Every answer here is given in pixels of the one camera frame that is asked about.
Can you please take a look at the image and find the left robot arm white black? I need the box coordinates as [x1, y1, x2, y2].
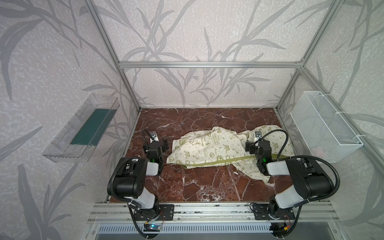
[107, 138, 169, 219]

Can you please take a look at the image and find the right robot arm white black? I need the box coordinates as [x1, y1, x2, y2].
[246, 140, 341, 220]

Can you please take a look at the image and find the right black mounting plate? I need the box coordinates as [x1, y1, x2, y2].
[249, 203, 296, 220]

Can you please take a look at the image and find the black mounting plate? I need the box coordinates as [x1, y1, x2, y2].
[249, 203, 296, 220]
[134, 204, 175, 221]

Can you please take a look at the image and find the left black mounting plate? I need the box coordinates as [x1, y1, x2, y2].
[134, 204, 175, 221]

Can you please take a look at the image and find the green lit circuit board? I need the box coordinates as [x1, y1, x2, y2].
[144, 223, 162, 232]

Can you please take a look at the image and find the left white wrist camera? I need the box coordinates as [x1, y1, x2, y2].
[150, 131, 159, 143]

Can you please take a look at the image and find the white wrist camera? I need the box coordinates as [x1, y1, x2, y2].
[150, 131, 159, 143]
[254, 131, 263, 143]

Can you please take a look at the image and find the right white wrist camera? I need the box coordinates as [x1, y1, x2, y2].
[254, 131, 263, 143]

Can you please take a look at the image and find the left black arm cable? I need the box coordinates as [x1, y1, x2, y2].
[106, 128, 157, 240]

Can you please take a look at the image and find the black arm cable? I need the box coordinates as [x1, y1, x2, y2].
[106, 128, 157, 240]
[259, 128, 341, 238]

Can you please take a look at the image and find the white wire mesh basket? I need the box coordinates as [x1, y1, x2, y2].
[290, 91, 364, 163]

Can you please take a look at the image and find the right wired circuit board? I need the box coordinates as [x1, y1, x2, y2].
[270, 223, 291, 236]

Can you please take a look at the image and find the clear plastic wall tray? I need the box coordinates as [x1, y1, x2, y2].
[43, 94, 120, 163]

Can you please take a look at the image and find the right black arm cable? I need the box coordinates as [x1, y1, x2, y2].
[259, 128, 341, 238]

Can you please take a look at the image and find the aluminium frame rail base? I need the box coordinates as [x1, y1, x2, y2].
[81, 201, 349, 240]

